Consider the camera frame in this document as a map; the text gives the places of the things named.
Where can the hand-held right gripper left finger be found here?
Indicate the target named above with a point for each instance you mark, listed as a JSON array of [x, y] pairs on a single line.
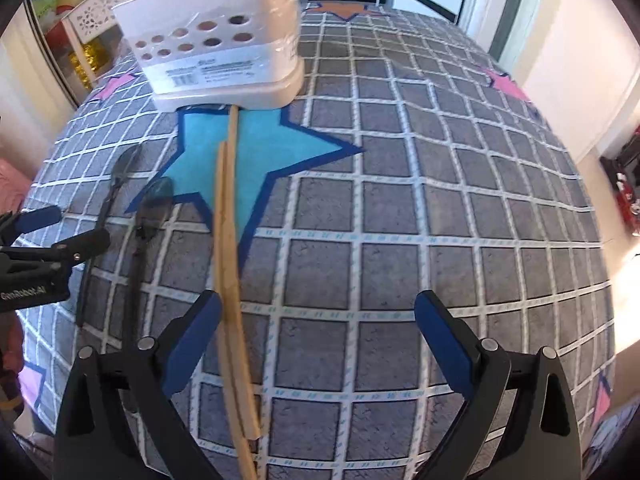
[[192, 345]]

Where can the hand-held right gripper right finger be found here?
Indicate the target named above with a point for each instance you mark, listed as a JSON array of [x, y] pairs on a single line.
[[445, 345]]

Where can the gold foil package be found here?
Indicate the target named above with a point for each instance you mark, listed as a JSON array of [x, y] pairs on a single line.
[[90, 62]]

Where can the grey checked star tablecloth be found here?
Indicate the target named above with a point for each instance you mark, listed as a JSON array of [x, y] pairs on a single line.
[[425, 185]]

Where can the wooden chopstick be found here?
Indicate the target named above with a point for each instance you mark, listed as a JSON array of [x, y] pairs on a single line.
[[233, 185], [221, 220]]

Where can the white plastic storage rack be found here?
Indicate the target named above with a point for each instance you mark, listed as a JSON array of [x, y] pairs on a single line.
[[107, 7]]

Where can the red hanging decorations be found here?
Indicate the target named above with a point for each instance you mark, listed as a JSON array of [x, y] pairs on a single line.
[[625, 185]]

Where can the white plastic utensil holder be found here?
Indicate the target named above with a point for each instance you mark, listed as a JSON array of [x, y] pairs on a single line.
[[225, 50]]

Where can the person's left forearm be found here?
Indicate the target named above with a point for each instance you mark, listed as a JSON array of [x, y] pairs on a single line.
[[10, 360]]

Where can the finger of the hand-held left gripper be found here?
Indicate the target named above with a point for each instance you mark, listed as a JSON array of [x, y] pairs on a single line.
[[35, 219], [85, 247]]

